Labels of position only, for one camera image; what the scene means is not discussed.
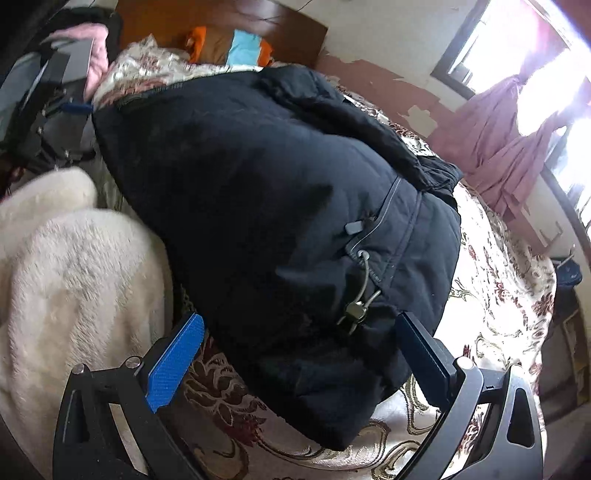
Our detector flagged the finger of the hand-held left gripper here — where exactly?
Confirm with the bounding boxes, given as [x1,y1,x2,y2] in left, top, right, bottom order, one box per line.
[28,113,97,163]
[44,99,95,116]

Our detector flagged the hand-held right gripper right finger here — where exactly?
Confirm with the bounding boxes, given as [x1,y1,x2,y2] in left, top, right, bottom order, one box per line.
[394,311,544,480]

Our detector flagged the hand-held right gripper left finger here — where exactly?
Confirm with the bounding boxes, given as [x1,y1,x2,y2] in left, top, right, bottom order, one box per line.
[52,312,206,480]

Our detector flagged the dark navy padded jacket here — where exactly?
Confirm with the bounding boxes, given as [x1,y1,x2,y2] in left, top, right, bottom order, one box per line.
[91,64,464,452]

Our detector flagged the grey cabinet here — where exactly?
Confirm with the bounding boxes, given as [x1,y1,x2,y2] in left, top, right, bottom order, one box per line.
[0,37,98,139]

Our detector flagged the pink fleece cloth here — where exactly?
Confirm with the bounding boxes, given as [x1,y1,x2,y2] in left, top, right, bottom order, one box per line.
[55,22,112,90]

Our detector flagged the floral satin bedspread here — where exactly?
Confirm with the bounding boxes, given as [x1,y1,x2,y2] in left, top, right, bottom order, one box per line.
[92,34,557,480]

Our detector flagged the cream fleece blanket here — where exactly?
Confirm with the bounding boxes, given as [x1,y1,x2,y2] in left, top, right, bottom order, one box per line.
[0,167,174,462]

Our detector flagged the blue backpack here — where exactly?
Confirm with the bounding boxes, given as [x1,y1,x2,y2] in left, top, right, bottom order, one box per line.
[556,258,583,287]

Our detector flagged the orange brown blue striped pillow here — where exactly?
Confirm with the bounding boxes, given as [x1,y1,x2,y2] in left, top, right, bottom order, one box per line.
[185,25,273,69]

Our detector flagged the wooden bed headboard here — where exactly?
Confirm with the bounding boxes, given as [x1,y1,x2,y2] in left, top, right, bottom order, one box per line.
[113,0,328,68]

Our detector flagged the pink curtains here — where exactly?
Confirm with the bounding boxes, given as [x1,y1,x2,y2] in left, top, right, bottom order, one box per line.
[431,0,591,222]

